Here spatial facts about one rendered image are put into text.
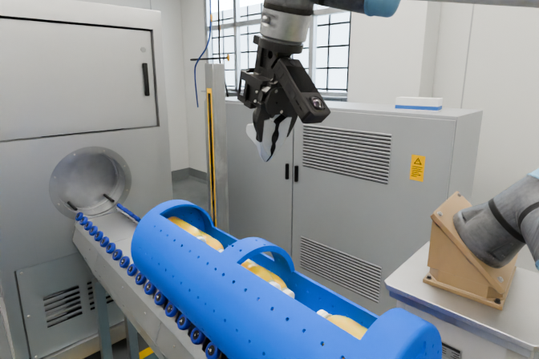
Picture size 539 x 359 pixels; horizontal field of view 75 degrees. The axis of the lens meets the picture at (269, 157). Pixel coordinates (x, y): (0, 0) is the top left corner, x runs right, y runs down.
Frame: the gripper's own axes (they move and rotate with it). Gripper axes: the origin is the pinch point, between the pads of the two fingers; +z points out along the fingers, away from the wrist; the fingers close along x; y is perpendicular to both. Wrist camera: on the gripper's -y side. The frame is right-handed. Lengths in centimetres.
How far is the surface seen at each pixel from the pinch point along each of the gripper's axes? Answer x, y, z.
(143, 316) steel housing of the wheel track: 8, 37, 78
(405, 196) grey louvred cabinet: -144, 32, 72
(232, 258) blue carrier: -2.0, 8.4, 32.6
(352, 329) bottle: -8.5, -22.2, 27.9
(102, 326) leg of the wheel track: 8, 93, 148
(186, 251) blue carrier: 2.6, 22.0, 39.4
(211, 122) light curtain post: -36, 76, 29
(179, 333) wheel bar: 5, 18, 66
